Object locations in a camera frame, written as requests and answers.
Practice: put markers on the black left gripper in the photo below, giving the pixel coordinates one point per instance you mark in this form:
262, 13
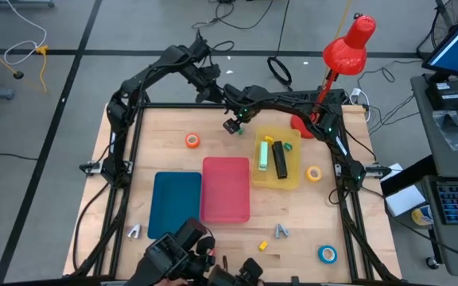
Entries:
205, 77

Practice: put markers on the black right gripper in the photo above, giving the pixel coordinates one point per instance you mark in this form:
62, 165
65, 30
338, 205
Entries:
245, 112

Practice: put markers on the yellow mini stapler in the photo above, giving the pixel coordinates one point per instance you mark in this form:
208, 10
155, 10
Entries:
262, 246
269, 139

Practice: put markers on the mint green stapler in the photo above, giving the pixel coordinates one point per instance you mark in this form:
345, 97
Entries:
263, 157

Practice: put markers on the orange tape roll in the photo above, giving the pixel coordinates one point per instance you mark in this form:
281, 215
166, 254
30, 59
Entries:
187, 140

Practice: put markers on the green white mini stapler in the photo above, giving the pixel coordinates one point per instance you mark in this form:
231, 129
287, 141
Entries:
288, 147

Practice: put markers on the black stapler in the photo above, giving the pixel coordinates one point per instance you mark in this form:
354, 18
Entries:
280, 161

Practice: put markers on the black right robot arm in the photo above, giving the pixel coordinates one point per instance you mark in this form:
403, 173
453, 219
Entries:
292, 105

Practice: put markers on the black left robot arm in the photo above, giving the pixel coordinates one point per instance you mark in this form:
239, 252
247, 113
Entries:
117, 115

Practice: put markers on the grey staple remover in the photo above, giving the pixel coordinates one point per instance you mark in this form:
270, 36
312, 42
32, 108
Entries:
135, 228
278, 230

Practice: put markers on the yellow translucent plastic bin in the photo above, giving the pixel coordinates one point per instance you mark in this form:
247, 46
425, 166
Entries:
292, 171

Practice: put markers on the pink translucent plastic bin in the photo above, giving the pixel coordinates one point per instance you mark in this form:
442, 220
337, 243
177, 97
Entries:
225, 190

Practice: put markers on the black perforated bar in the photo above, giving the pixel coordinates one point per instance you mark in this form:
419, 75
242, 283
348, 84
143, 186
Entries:
332, 95

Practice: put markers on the white power adapter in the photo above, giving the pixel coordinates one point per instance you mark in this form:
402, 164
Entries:
355, 93

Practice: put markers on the blue plastic bin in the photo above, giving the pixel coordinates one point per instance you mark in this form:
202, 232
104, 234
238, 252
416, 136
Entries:
173, 198

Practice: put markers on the red desk lamp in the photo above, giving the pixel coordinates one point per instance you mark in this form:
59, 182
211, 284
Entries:
346, 53

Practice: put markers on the white cardboard box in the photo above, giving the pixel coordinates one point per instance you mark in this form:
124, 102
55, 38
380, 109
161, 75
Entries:
404, 200

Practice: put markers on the person's hand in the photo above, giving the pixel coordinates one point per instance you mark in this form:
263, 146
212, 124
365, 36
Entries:
171, 283

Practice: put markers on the black mini computer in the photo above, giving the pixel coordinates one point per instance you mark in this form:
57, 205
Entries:
447, 95

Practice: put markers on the clear plastic bag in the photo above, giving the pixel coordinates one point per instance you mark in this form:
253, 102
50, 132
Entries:
451, 133

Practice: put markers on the black floor fan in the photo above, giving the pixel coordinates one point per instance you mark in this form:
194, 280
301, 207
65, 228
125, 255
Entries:
439, 24

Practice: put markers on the black caster wheel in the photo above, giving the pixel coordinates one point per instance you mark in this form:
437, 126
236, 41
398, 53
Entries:
431, 262

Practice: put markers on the black aluminium table frame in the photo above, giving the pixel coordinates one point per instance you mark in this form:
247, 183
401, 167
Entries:
173, 106

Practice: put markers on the black handheld camera rig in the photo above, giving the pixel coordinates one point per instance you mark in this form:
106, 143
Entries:
165, 258

